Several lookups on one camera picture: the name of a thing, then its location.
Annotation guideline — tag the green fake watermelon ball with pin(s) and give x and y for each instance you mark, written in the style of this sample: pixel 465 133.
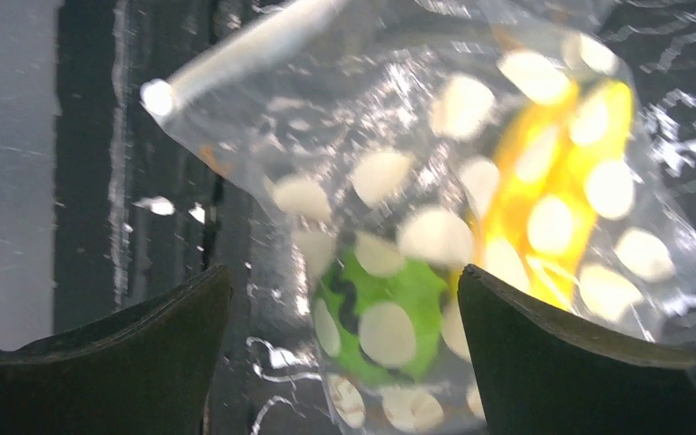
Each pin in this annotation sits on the green fake watermelon ball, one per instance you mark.
pixel 380 330

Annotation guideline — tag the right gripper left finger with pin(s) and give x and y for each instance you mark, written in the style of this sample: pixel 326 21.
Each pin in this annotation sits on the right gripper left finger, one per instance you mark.
pixel 144 370

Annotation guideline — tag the yellow fake banana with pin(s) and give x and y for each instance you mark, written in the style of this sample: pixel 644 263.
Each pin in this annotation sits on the yellow fake banana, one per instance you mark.
pixel 539 222

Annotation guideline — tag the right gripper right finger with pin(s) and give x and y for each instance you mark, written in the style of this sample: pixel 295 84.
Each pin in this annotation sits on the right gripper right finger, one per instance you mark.
pixel 541 370

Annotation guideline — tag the clear polka dot zip bag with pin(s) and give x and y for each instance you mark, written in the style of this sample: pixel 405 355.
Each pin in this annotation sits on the clear polka dot zip bag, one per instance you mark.
pixel 372 125

